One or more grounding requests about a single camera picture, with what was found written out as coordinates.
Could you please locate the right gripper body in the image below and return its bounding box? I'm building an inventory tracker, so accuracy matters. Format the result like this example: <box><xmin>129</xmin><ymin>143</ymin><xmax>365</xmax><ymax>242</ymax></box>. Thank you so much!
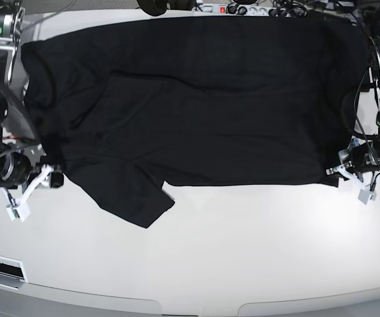
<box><xmin>24</xmin><ymin>158</ymin><xmax>63</xmax><ymax>190</ymax></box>

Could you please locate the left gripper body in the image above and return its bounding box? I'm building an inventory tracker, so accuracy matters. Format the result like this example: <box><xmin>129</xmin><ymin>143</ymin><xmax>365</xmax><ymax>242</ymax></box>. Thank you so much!
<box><xmin>338</xmin><ymin>138</ymin><xmax>375</xmax><ymax>180</ymax></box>

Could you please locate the black t-shirt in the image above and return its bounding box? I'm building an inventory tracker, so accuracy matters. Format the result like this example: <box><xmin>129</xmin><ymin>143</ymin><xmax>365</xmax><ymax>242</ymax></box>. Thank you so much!
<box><xmin>21</xmin><ymin>16</ymin><xmax>368</xmax><ymax>228</ymax></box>

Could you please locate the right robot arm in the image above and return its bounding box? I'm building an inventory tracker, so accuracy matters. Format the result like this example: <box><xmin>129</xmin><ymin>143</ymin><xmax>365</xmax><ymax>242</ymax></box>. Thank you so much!
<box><xmin>0</xmin><ymin>1</ymin><xmax>64</xmax><ymax>190</ymax></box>

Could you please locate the grey slotted table fixture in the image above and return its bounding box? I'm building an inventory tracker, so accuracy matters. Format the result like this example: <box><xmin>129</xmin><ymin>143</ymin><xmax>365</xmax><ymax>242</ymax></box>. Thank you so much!
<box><xmin>0</xmin><ymin>256</ymin><xmax>28</xmax><ymax>291</ymax></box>

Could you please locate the white power strip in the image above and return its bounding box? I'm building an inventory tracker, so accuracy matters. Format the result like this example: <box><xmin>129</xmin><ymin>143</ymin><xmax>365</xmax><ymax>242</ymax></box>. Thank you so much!
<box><xmin>192</xmin><ymin>1</ymin><xmax>308</xmax><ymax>18</ymax></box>

